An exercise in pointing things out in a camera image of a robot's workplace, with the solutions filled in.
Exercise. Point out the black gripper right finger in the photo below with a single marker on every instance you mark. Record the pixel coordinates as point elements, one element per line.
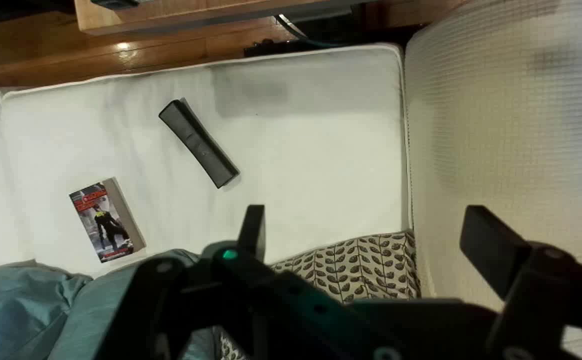
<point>492,246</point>

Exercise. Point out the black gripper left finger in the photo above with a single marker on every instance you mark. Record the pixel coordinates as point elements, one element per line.
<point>253,230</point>

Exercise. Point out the black remote control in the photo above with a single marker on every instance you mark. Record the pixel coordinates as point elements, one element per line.
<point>196,140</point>

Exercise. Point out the large leaf patterned pillow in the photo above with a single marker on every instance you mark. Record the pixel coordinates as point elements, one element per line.
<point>363,267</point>

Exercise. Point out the small book with red cover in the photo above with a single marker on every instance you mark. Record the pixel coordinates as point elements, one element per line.
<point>107,220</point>

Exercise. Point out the wooden coffee table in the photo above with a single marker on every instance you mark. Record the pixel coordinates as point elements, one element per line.
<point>183,13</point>

